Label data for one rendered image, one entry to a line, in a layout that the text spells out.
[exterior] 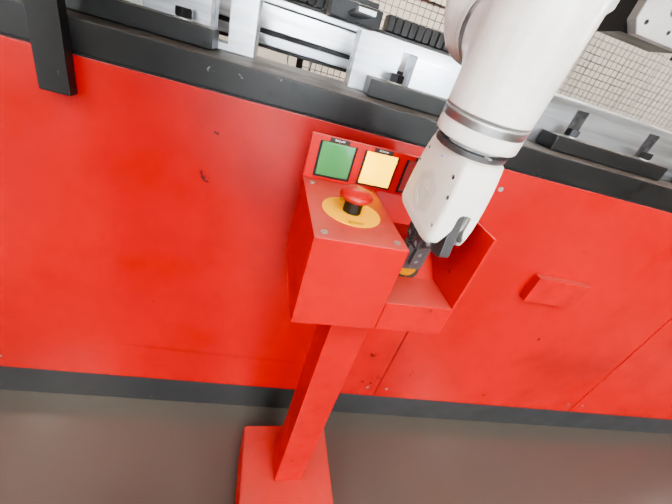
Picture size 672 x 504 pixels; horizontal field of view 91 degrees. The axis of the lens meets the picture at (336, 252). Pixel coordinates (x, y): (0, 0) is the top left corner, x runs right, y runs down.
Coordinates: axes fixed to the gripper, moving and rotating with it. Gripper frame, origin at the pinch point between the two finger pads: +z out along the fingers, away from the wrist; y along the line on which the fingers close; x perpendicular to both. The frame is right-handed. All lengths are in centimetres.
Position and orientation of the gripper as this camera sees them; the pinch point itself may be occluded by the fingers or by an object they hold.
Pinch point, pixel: (413, 253)
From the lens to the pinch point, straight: 44.8
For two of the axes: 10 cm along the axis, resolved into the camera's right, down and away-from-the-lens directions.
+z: -2.5, 7.4, 6.3
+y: 1.4, 6.7, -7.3
